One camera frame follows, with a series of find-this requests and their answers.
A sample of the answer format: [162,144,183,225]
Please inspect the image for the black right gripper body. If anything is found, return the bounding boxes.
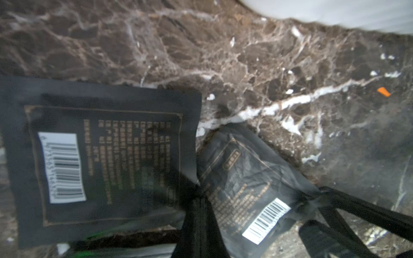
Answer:
[320,187,413,241]

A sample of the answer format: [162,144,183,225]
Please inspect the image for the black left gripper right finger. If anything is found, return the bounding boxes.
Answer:
[299,220,377,258]

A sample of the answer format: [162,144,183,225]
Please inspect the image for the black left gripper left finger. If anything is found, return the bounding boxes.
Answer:
[172,196,230,258]

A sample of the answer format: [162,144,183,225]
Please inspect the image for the green grape oolong tea bag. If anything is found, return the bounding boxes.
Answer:
[64,226,180,258]

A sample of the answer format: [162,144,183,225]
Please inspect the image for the black tea bag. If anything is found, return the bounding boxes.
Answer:
[197,124,320,258]
[1,76,202,248]

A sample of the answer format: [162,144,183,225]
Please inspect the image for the white plastic storage box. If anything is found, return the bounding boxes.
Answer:
[241,0,413,35]

